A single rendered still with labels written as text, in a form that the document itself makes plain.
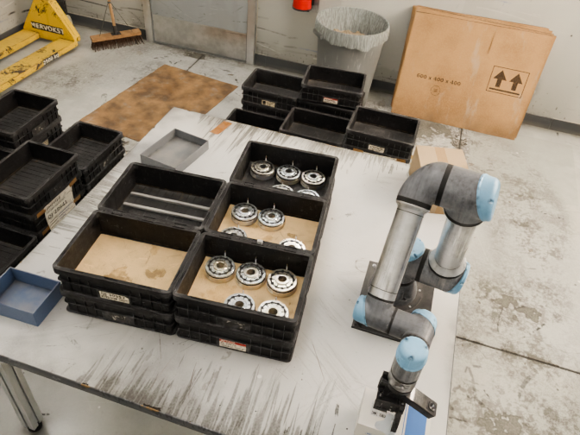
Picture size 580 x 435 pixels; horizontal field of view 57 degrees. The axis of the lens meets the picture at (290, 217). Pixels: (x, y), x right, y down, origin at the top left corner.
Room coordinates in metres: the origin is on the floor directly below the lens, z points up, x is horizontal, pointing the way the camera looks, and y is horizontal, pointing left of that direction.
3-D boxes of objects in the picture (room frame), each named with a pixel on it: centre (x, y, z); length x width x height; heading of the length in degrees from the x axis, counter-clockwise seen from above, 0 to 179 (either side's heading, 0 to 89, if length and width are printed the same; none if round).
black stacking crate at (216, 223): (1.45, 0.08, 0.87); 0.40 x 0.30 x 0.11; 82
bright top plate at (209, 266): (1.24, 0.22, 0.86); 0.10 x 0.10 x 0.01
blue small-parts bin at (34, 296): (1.12, 0.88, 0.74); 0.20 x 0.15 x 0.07; 78
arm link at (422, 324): (0.89, -0.36, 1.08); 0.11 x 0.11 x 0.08; 68
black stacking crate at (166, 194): (1.51, 0.48, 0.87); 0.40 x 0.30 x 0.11; 82
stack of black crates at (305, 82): (3.23, -0.19, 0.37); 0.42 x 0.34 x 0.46; 77
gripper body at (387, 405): (0.79, -0.34, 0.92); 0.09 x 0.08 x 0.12; 77
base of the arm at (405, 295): (1.27, -0.40, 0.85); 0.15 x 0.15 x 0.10
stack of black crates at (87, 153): (2.37, 1.19, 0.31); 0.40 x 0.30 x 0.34; 167
